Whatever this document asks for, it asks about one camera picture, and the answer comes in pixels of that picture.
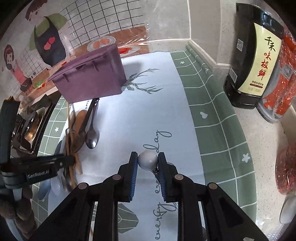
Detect wooden chopstick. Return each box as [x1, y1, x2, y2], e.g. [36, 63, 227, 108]
[66, 102, 83, 175]

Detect wooden spoon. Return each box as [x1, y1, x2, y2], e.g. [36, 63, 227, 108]
[71, 110, 87, 153]

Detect purple plastic utensil bin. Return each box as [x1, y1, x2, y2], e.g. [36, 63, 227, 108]
[48, 44, 126, 103]

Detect black handled steel spoon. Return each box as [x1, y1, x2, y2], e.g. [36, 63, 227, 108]
[78, 98, 99, 139]

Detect steel gas stove burner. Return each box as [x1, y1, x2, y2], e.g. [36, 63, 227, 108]
[11, 103, 55, 158]

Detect green white table mat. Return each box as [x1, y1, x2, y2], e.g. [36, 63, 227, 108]
[38, 45, 257, 240]

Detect chili jar yellow lid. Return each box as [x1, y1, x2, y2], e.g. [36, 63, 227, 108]
[275, 142, 295, 195]

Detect red chili bottle orange cap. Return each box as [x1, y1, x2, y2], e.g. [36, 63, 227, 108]
[256, 28, 295, 123]

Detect dark soy sauce bottle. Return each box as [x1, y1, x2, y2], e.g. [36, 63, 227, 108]
[224, 1, 284, 109]

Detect cartoon couple wall sticker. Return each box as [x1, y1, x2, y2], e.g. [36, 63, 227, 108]
[1, 1, 148, 97]

